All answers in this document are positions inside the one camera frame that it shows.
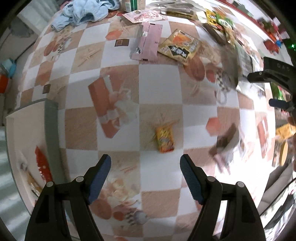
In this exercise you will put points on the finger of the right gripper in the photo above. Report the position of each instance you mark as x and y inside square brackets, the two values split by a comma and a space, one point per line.
[281, 104]
[257, 77]

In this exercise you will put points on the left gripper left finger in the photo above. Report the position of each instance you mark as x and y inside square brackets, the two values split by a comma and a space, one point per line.
[92, 182]

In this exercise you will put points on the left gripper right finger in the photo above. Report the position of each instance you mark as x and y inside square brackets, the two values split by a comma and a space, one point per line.
[196, 179]

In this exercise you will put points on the red snack packet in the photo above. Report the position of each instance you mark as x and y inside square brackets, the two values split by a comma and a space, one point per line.
[43, 165]

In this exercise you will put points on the clear white snack packet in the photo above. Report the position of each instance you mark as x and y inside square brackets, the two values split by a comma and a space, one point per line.
[22, 162]

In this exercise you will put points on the white printed booklet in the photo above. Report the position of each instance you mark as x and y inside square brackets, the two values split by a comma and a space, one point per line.
[244, 62]

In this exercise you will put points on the yellow snack box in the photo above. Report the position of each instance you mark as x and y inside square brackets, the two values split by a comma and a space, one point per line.
[284, 132]

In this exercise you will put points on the pink white cookie packet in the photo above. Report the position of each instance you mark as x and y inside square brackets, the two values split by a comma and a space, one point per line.
[229, 147]

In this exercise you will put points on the golden snack bar packet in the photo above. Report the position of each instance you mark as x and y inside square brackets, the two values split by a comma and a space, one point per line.
[34, 186]

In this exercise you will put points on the small yellow candy packet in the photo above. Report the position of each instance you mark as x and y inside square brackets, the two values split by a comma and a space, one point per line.
[165, 138]

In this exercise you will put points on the white storage tray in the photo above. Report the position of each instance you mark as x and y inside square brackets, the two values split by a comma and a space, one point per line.
[35, 124]

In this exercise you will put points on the orange black snack bag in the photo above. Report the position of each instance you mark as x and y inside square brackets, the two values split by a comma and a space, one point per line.
[180, 46]

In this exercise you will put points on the checkered patterned tablecloth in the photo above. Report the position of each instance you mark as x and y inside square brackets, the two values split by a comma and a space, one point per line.
[111, 104]

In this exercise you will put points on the pink snack pouch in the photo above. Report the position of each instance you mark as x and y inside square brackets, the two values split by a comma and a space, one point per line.
[147, 43]

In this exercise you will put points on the green lidded jar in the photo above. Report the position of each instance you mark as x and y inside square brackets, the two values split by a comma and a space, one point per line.
[133, 5]

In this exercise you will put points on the light blue towel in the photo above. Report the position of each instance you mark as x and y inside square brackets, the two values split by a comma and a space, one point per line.
[78, 12]

